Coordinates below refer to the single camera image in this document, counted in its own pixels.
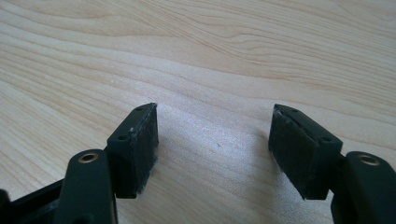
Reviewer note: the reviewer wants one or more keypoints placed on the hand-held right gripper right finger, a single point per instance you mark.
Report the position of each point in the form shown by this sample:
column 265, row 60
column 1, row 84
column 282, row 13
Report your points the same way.
column 303, row 155

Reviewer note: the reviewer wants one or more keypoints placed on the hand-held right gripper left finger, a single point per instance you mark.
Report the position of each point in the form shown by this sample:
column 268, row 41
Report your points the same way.
column 134, row 155

